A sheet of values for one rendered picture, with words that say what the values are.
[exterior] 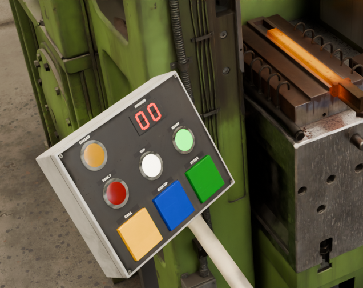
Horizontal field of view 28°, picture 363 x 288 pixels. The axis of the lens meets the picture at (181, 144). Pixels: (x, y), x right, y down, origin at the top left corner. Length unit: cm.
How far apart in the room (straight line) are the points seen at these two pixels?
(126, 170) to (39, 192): 181
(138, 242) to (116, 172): 14
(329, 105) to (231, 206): 43
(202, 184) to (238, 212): 58
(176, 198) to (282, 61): 61
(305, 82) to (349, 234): 48
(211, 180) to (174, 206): 11
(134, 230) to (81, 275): 139
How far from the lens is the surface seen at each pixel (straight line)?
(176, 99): 148
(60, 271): 280
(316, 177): 183
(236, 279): 179
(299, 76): 184
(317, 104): 178
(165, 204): 143
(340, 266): 213
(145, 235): 140
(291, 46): 194
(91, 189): 135
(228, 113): 184
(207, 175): 150
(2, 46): 439
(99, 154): 136
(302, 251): 198
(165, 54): 167
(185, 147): 148
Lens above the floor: 197
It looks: 37 degrees down
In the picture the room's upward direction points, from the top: 7 degrees counter-clockwise
